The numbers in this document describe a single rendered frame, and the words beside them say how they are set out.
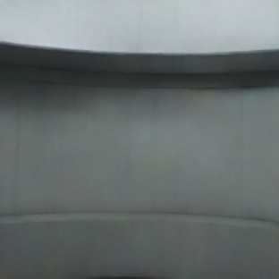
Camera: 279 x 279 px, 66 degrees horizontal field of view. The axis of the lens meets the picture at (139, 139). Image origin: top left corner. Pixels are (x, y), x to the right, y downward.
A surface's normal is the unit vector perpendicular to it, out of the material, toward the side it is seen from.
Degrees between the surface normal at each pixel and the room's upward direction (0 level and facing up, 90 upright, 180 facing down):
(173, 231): 90
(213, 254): 90
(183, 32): 90
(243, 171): 90
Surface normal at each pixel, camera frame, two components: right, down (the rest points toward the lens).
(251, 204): -0.25, -0.03
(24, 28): 0.25, -0.01
